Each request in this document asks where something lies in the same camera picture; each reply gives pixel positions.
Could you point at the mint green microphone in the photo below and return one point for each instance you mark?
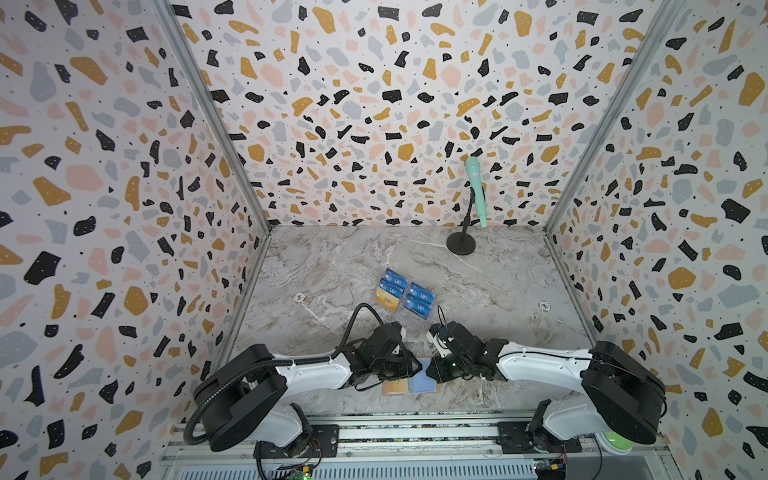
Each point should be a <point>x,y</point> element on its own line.
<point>473,171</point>

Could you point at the blue card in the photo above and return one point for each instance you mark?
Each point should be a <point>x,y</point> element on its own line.
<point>420,309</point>
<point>390,288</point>
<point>395,278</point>
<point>421,294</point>

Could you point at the black microphone stand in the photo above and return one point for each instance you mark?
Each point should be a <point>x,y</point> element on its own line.
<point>462,243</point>

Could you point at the pink leather card holder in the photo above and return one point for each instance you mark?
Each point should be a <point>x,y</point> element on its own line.
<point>421,383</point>

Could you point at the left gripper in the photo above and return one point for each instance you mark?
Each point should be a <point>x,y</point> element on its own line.
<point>409,365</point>

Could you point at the green push button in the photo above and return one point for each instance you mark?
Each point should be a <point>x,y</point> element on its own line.
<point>613,443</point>

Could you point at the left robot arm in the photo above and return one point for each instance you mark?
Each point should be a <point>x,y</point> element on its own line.
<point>251,396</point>

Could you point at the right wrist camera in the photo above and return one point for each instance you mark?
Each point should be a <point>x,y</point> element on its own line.
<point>433,337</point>

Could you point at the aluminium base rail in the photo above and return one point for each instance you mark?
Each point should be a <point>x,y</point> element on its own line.
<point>465,445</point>

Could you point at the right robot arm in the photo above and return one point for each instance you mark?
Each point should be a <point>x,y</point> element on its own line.
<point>615,398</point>

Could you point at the clear acrylic card stand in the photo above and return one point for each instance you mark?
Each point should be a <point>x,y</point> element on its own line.
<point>414,325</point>

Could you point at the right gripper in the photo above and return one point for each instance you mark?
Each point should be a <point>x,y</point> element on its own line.
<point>443,358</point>

